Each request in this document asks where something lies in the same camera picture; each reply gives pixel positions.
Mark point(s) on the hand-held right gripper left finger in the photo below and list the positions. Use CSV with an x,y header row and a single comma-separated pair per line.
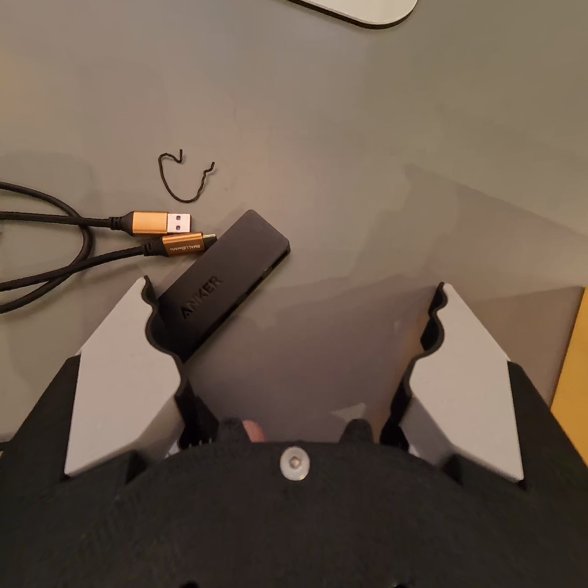
x,y
124,390

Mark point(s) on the white desk stand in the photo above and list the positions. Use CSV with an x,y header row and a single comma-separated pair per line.
x,y
367,11

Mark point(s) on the black usb hub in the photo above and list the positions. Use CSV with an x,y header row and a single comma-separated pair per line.
x,y
229,257

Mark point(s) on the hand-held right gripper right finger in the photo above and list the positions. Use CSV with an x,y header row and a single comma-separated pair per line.
x,y
464,390

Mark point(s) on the yellow plastic bin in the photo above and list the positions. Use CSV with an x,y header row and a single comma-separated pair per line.
x,y
574,390

